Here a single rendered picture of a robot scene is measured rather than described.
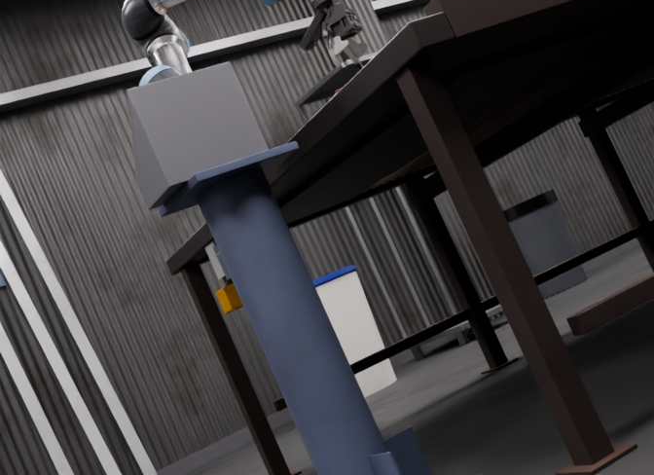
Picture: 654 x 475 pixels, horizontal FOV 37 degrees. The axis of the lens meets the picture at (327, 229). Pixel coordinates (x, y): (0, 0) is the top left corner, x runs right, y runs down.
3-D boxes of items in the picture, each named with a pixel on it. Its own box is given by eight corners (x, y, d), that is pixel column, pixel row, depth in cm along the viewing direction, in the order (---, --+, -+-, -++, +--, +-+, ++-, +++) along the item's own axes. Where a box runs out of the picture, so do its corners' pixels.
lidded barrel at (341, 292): (373, 383, 588) (326, 279, 594) (423, 369, 540) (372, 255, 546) (297, 422, 559) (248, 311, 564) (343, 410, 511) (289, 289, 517)
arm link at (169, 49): (168, 135, 244) (124, 22, 281) (201, 168, 255) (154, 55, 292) (206, 108, 243) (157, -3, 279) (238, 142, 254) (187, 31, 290)
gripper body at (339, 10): (352, 29, 257) (334, -12, 258) (326, 46, 261) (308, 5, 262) (364, 31, 264) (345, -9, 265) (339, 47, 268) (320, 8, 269)
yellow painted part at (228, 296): (232, 310, 321) (203, 244, 323) (224, 314, 329) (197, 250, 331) (253, 301, 325) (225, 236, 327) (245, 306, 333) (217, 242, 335)
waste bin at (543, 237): (560, 286, 695) (522, 204, 700) (609, 269, 652) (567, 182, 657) (510, 311, 669) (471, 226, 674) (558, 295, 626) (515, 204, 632)
